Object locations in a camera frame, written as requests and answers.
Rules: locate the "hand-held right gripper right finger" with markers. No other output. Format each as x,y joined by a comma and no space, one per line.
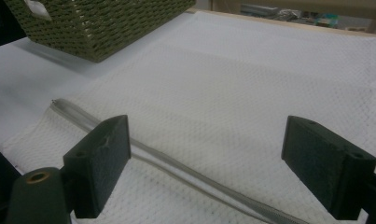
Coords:
327,168

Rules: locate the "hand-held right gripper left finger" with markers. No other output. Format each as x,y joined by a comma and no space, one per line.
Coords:
97,161

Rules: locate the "white mesh laundry bag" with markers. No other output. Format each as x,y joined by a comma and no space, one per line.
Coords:
226,87

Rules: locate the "green woven basket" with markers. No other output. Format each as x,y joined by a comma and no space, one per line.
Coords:
104,28

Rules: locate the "clutter under shelf unit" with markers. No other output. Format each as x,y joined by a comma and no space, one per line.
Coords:
288,15

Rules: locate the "beige wooden shelf unit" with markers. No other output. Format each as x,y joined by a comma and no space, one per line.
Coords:
300,3

